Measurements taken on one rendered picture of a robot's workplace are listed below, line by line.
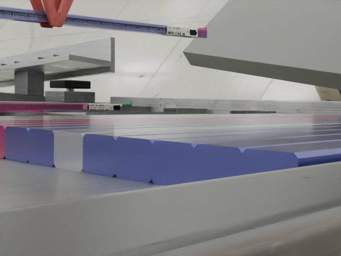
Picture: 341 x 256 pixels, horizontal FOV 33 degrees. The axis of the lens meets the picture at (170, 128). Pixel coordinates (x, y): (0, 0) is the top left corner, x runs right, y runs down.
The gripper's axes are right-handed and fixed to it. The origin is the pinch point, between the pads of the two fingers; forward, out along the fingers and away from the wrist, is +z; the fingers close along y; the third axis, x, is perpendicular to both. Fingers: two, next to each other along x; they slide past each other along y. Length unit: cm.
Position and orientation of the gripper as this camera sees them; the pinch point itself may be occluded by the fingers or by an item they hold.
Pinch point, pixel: (51, 19)
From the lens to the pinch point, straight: 64.1
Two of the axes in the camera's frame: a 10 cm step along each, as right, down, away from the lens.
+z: -0.1, 10.0, 0.6
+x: 6.8, -0.4, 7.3
